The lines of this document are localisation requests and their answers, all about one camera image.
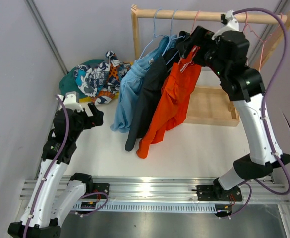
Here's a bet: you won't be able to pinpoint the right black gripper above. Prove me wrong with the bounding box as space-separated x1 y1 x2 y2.
177 25 229 79

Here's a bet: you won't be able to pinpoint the pink hanger orange shorts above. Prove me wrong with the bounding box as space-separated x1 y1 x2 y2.
180 10 201 73

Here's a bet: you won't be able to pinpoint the patterned colourful shorts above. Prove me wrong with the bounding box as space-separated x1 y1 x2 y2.
74 50 133 105

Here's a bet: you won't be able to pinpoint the dark green shorts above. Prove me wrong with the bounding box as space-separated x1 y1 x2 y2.
59 59 104 99

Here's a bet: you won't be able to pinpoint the pink hanger patterned shorts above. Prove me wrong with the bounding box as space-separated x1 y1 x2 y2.
242 12 266 43

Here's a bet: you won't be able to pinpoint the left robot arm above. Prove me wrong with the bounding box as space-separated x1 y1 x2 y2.
7 102 104 238

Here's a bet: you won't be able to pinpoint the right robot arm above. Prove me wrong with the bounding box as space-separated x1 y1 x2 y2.
177 26 290 200

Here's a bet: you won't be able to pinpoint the blue hanger navy shorts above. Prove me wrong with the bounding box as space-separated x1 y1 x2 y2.
160 9 184 68

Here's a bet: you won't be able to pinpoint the dark navy shorts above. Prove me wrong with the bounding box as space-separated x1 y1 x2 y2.
125 31 189 151

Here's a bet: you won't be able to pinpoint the blue hanger light shorts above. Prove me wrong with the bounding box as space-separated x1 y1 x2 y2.
137 7 170 61

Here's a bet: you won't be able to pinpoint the yellow plastic bin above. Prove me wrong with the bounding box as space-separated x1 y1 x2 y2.
77 62 133 103

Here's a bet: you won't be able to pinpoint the wooden clothes rack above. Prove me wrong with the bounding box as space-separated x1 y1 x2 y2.
131 4 290 127

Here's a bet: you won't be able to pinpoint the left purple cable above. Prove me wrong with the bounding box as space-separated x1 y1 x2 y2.
22 94 109 238

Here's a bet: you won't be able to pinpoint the purple cable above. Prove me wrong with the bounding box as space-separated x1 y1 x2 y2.
22 94 109 238
230 7 290 219

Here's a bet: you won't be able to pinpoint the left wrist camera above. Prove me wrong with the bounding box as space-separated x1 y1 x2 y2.
57 91 84 112

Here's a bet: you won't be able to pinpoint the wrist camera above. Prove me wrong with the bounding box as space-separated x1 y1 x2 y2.
57 91 84 112
211 10 239 40

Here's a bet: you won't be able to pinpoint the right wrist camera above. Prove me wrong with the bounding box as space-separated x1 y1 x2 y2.
211 10 239 40

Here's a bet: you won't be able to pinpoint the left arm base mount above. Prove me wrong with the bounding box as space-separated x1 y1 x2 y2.
86 183 110 200

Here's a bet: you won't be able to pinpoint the aluminium rail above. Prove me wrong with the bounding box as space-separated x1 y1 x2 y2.
19 176 290 204

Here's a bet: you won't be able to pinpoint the slotted cable duct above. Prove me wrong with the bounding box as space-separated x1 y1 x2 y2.
72 201 217 214

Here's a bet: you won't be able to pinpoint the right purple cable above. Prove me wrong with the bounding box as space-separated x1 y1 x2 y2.
230 7 290 219

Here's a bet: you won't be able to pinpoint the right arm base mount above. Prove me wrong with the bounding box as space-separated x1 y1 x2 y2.
191 185 243 202

